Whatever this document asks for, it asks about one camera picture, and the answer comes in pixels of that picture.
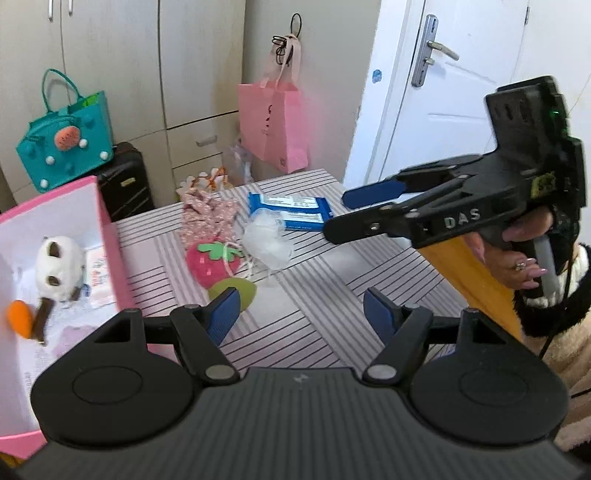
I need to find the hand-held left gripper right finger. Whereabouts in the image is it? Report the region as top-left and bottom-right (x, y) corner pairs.
(362, 286), (509, 386)

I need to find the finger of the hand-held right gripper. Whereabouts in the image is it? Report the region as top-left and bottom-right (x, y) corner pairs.
(342, 156), (485, 209)
(323, 185), (467, 245)

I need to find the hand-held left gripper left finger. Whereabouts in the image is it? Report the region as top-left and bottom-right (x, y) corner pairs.
(90, 286), (243, 388)

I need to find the green round pad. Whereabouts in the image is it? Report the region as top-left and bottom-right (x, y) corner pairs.
(208, 277), (258, 309)

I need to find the red strawberry plush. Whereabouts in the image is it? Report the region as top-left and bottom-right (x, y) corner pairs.
(186, 242), (244, 289)

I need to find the blue wet wipes packet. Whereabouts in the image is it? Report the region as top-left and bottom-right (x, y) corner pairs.
(247, 191), (334, 232)

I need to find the pink floral cloth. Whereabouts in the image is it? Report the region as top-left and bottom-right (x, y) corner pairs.
(178, 187), (238, 252)

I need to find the pink cardboard box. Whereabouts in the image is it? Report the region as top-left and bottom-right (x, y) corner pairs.
(0, 175), (176, 460)

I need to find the small white tissue packet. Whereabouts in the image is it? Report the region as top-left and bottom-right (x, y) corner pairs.
(83, 244), (116, 309)

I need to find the white plush cat toy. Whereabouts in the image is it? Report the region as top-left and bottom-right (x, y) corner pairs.
(7, 235), (86, 344)

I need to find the person's right forearm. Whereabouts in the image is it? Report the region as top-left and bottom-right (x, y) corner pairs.
(512, 242), (591, 457)

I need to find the person's right hand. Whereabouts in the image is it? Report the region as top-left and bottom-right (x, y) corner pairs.
(464, 210), (553, 289)

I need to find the striped tablecloth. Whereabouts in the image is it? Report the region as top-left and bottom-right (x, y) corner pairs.
(111, 168), (467, 370)

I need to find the white door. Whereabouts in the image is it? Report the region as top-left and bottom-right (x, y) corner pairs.
(344, 0), (591, 190)

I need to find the pink shopping bag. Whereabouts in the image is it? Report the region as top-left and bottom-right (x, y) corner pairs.
(238, 78), (309, 174)

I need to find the clear plastic bag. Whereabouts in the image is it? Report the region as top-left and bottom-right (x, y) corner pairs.
(224, 143), (254, 185)

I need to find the orange white patterned bag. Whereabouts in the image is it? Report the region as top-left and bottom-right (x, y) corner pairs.
(177, 166), (230, 191)

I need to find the pale pink hanging tote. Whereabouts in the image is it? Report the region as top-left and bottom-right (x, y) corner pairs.
(264, 34), (303, 90)

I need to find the black suitcase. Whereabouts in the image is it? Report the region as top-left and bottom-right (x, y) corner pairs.
(95, 142), (155, 222)

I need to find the teal tote bag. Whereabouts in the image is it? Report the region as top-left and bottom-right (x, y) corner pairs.
(15, 69), (114, 195)

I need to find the beige wardrobe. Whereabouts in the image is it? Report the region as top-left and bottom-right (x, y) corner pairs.
(0, 0), (245, 204)

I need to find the silver door handle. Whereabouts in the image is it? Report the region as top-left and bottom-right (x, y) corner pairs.
(411, 14), (460, 88)

